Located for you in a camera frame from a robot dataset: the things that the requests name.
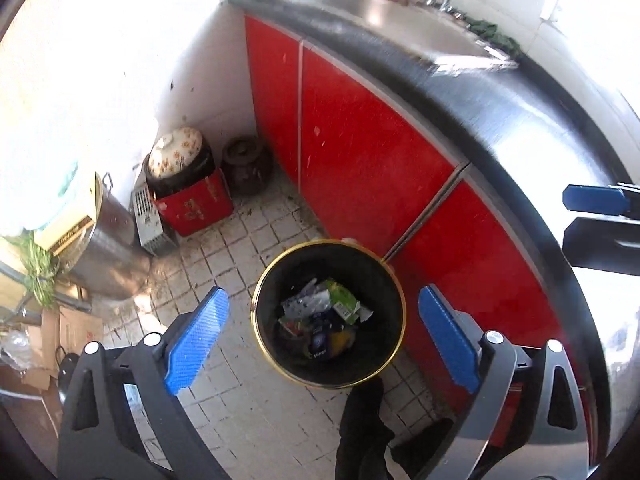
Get brown cardboard box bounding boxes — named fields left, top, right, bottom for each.
left=20, top=306, right=104, bottom=393

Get person's legs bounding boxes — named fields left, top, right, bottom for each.
left=334, top=374, right=457, bottom=480

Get clear plastic cup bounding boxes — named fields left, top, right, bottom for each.
left=279, top=279, right=332, bottom=320

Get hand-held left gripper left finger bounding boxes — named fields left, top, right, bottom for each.
left=56, top=286, right=231, bottom=480

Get red cabinet door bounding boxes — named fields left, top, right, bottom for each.
left=299, top=41, right=469, bottom=262
left=386, top=179, right=593, bottom=448

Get dark green cloth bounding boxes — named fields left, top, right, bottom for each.
left=464, top=14, right=524, bottom=59

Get dark clay jar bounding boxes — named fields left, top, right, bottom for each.
left=221, top=137, right=274, bottom=197

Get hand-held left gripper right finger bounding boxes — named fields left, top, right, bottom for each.
left=417, top=284, right=588, bottom=480

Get green leafy plant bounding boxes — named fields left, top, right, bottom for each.
left=14, top=231, right=62, bottom=307

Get yellow cardboard box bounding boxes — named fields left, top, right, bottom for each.
left=31, top=172, right=104, bottom=257

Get black trash bin gold rim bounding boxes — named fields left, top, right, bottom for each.
left=249, top=239, right=407, bottom=392

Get grey metal cage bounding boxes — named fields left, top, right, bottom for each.
left=130, top=184, right=180, bottom=258

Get stainless steel sink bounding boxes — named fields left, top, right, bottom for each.
left=271, top=0, right=519, bottom=72

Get floral ceramic lid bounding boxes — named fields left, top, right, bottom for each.
left=148, top=128, right=204, bottom=179

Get red square box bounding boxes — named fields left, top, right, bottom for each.
left=151, top=167, right=235, bottom=238

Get large stainless steel pot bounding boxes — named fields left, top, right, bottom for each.
left=64, top=172, right=152, bottom=302

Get dark blue packet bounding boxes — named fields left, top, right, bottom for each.
left=306, top=327, right=342, bottom=362

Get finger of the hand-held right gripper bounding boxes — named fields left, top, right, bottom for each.
left=562, top=184, right=640, bottom=221
left=562, top=217, right=640, bottom=279

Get black pan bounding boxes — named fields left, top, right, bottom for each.
left=56, top=351, right=84, bottom=402

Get black cooking pot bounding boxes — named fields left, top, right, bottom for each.
left=143, top=144, right=217, bottom=199

